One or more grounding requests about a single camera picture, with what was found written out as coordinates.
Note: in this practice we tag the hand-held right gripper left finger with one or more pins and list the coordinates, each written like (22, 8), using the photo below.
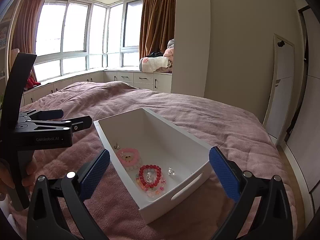
(93, 175)

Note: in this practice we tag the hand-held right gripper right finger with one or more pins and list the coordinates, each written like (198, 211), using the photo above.
(225, 173)

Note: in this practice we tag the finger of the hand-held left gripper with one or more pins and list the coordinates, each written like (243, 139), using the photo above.
(47, 114)
(75, 124)

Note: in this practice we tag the silver swan charm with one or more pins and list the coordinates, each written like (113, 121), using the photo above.
(171, 172)

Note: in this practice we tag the white plastic bin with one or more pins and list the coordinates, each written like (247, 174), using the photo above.
(162, 135)

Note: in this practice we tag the person's left hand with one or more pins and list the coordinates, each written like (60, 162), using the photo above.
(31, 173)

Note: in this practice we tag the red cloth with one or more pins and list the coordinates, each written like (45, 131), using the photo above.
(32, 82)

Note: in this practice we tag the pink bed blanket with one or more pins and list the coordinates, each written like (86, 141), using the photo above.
(200, 120)

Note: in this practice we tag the white window seat cabinet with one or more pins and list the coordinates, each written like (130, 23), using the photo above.
(142, 77)

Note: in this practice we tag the brown curtain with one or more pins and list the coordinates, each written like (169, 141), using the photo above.
(157, 25)
(25, 30)

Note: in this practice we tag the bay window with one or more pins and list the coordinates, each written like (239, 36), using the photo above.
(75, 25)

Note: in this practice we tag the white wardrobe door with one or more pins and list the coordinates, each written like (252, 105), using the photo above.
(310, 130)

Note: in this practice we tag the dark cloth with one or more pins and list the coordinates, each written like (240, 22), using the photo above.
(155, 54)

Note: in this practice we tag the pink folded blanket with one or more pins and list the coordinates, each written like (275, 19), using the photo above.
(169, 57)

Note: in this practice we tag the grey folded blanket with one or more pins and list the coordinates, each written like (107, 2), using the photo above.
(171, 44)

